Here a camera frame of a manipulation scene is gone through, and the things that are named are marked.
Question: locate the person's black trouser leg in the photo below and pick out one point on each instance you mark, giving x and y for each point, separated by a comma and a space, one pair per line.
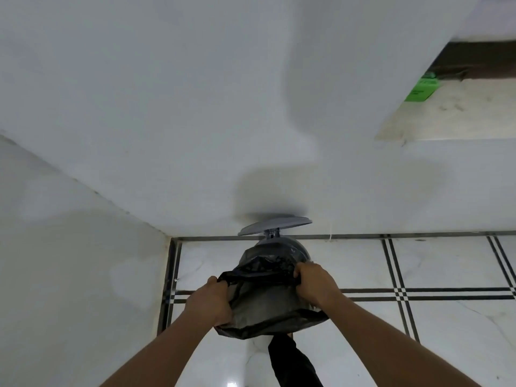
292, 362

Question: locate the person's right hand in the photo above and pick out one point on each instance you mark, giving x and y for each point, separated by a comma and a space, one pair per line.
318, 286

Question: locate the person's right fingers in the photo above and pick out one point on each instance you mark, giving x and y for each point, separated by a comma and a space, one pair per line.
301, 274

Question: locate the green packet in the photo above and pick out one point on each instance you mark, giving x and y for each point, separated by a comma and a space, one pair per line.
421, 89

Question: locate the grey pedal trash bin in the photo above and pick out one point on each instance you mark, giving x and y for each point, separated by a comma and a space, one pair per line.
278, 249

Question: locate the person's left hand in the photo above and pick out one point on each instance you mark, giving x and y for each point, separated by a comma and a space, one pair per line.
207, 302

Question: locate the person's left forearm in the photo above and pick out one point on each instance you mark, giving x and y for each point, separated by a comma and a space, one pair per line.
157, 350

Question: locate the person's left fingers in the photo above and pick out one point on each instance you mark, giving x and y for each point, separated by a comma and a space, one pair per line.
215, 281

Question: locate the person's right forearm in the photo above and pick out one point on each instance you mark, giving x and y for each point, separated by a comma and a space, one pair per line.
395, 346

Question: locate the black plastic garbage bag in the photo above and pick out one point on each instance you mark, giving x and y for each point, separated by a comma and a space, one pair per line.
264, 298

